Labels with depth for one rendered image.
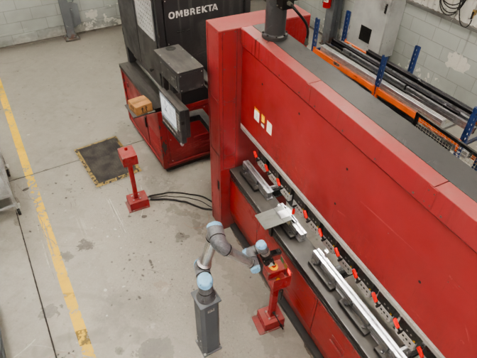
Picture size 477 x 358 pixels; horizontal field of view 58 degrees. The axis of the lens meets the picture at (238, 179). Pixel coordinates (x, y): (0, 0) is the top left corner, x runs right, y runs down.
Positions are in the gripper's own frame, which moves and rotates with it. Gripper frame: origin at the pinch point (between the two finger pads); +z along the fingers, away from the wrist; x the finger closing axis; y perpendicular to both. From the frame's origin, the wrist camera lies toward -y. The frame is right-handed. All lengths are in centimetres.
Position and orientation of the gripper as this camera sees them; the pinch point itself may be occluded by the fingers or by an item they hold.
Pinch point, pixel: (274, 263)
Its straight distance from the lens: 356.7
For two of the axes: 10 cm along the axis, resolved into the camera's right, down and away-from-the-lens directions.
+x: 3.8, 6.3, -6.8
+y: -8.7, 4.9, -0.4
